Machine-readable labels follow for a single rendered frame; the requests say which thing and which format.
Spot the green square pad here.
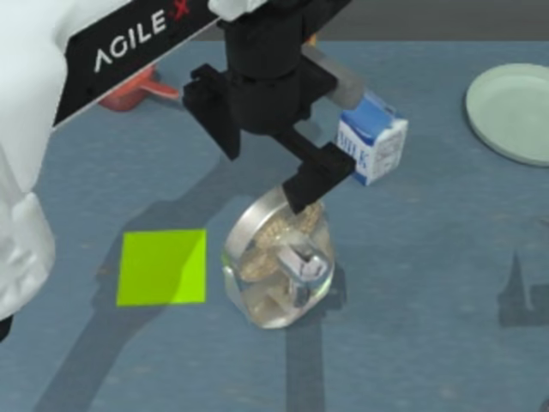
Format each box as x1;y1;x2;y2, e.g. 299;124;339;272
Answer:
116;228;208;308

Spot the blue white milk carton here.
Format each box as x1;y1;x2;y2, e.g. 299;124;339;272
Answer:
335;93;409;187

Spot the orange red plastic object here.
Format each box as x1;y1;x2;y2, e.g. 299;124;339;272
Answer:
97;66;181;112

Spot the clear glass jar with lid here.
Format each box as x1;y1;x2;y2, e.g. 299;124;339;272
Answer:
220;188;336;330

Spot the pale green round plate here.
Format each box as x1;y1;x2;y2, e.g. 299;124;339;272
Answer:
465;63;549;167

